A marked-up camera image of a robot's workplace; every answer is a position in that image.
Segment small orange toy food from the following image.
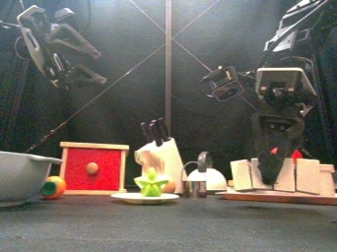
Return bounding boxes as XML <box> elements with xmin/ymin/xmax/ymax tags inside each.
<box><xmin>162</xmin><ymin>180</ymin><xmax>178</xmax><ymax>195</ymax></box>

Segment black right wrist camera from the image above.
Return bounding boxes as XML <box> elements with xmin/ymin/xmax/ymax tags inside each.
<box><xmin>200</xmin><ymin>65</ymin><xmax>247</xmax><ymax>102</ymax></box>

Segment vertical metal frame pole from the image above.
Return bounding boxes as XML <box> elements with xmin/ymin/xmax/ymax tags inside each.
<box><xmin>165</xmin><ymin>0</ymin><xmax>174</xmax><ymax>133</ymax></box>

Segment grey plastic bowl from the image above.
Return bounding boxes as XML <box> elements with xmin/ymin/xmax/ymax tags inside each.
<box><xmin>0</xmin><ymin>150</ymin><xmax>65</xmax><ymax>208</ymax></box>

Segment white toy kettle grey handle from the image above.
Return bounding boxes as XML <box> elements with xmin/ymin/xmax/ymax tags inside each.
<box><xmin>186</xmin><ymin>151</ymin><xmax>229</xmax><ymax>193</ymax></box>

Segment small metal cup wire handle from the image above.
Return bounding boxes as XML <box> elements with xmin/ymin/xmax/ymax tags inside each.
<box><xmin>181</xmin><ymin>159</ymin><xmax>209</xmax><ymax>199</ymax></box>

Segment white round plate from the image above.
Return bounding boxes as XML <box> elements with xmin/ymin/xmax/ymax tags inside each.
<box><xmin>110</xmin><ymin>191</ymin><xmax>181</xmax><ymax>206</ymax></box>

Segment white knife block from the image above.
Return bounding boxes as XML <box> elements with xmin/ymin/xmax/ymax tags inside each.
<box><xmin>133</xmin><ymin>137</ymin><xmax>189</xmax><ymax>195</ymax></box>

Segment red wooden drawer box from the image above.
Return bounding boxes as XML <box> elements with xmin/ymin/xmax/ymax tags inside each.
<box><xmin>58</xmin><ymin>141</ymin><xmax>132</xmax><ymax>197</ymax></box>

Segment green toy vegetable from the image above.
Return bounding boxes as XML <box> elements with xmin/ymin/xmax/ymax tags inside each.
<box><xmin>133</xmin><ymin>166</ymin><xmax>172</xmax><ymax>198</ymax></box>

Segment white sushi roll piece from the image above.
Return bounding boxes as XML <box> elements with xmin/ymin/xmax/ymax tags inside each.
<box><xmin>249</xmin><ymin>157</ymin><xmax>267</xmax><ymax>191</ymax></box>
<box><xmin>295</xmin><ymin>157</ymin><xmax>323</xmax><ymax>196</ymax></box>
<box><xmin>319</xmin><ymin>163</ymin><xmax>337</xmax><ymax>197</ymax></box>
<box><xmin>229</xmin><ymin>158</ymin><xmax>256</xmax><ymax>192</ymax></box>

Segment orange and green toy fruit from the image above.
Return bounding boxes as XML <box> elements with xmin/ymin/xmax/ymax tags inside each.
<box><xmin>42</xmin><ymin>175</ymin><xmax>69</xmax><ymax>201</ymax></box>

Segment red toy piece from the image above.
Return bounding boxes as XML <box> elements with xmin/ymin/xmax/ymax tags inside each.
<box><xmin>271</xmin><ymin>146</ymin><xmax>305</xmax><ymax>164</ymax></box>

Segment black knife handle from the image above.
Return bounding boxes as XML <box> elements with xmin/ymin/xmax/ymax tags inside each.
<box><xmin>157</xmin><ymin>117</ymin><xmax>172</xmax><ymax>142</ymax></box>
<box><xmin>149</xmin><ymin>119</ymin><xmax>165</xmax><ymax>148</ymax></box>

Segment wooden tray with blocks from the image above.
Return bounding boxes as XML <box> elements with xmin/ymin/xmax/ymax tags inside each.
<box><xmin>220</xmin><ymin>187</ymin><xmax>337</xmax><ymax>207</ymax></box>

